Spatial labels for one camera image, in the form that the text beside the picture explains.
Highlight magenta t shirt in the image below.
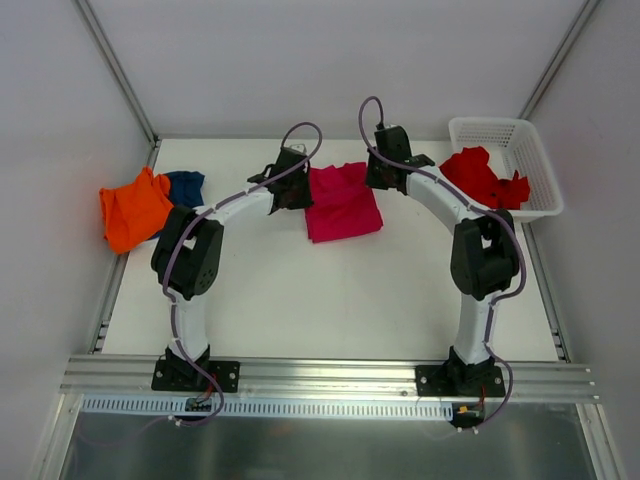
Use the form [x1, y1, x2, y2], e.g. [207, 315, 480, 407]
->
[305, 162, 384, 244]

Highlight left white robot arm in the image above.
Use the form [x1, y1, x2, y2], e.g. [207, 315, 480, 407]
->
[151, 147, 312, 395]

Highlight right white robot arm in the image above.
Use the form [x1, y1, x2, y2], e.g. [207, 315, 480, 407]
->
[366, 122, 526, 396]

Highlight red t shirt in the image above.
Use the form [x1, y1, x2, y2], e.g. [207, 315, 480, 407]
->
[440, 146, 531, 210]

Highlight navy blue t shirt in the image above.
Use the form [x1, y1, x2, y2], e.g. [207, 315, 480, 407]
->
[151, 171, 205, 239]

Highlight white plastic basket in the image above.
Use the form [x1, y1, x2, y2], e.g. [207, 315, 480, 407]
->
[448, 117, 564, 223]

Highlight orange t shirt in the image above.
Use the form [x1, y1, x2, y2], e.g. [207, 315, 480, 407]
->
[99, 167, 173, 255]

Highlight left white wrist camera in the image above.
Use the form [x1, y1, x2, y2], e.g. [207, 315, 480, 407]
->
[285, 143, 307, 157]

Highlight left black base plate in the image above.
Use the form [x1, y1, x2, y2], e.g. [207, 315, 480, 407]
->
[151, 357, 240, 393]

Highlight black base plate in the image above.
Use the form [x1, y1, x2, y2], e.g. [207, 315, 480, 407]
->
[414, 364, 506, 398]
[151, 357, 240, 393]

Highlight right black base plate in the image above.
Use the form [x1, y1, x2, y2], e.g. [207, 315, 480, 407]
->
[414, 364, 506, 398]

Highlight aluminium mounting rail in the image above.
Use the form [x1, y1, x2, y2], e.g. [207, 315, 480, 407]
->
[60, 354, 602, 404]

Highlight white slotted cable duct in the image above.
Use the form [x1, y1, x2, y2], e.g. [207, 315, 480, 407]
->
[81, 395, 453, 421]

